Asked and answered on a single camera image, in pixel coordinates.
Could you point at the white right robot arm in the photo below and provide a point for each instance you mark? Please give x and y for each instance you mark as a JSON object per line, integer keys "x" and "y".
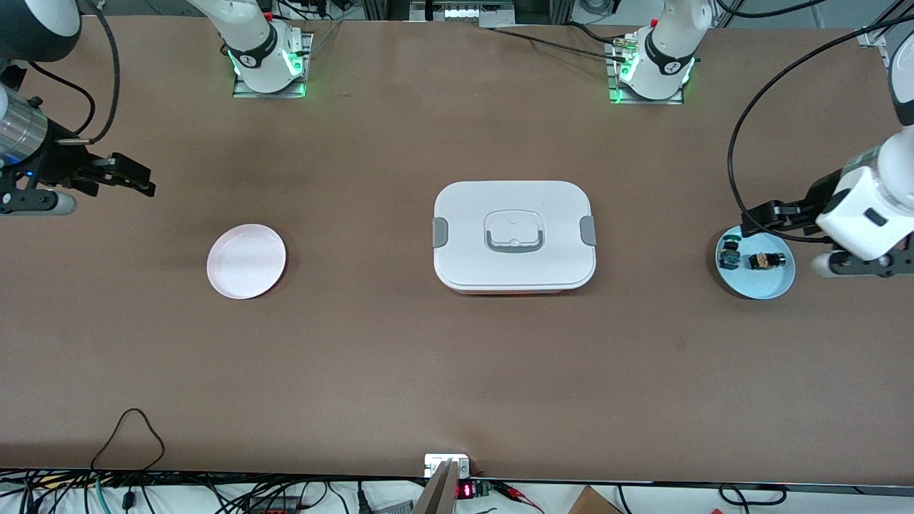
{"x": 257, "y": 68}

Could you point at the small white bracket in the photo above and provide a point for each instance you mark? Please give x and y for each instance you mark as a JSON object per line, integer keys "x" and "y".
{"x": 435, "y": 462}

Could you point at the pink round plate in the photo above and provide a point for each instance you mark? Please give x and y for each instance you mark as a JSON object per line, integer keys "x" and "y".
{"x": 246, "y": 260}

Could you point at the blue push-button switch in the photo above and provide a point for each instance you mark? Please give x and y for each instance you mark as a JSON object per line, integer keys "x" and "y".
{"x": 730, "y": 255}

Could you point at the white lidded box grey latches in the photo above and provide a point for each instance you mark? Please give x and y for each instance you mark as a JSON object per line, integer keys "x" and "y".
{"x": 514, "y": 268}

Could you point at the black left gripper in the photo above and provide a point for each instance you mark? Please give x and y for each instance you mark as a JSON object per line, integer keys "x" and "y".
{"x": 816, "y": 199}

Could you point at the aluminium frame rail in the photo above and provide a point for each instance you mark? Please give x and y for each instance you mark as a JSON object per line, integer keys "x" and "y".
{"x": 875, "y": 37}

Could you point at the orange push-button switch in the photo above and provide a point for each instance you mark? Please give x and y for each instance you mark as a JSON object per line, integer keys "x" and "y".
{"x": 765, "y": 261}

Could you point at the light blue round plate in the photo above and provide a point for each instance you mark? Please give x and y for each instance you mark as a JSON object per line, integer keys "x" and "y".
{"x": 764, "y": 285}

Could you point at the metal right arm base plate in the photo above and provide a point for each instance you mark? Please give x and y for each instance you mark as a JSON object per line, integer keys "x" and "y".
{"x": 246, "y": 91}

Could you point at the brown cardboard box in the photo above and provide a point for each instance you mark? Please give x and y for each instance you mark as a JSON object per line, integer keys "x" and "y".
{"x": 593, "y": 503}

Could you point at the red digit display board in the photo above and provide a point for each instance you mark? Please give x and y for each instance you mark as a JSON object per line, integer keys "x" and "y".
{"x": 468, "y": 490}

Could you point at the aluminium profile bar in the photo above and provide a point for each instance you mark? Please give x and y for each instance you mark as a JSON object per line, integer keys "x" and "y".
{"x": 439, "y": 492}

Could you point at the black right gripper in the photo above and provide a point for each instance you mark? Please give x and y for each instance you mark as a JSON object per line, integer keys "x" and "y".
{"x": 58, "y": 163}

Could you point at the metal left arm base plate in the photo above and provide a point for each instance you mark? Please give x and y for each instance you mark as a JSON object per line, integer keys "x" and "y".
{"x": 618, "y": 96}

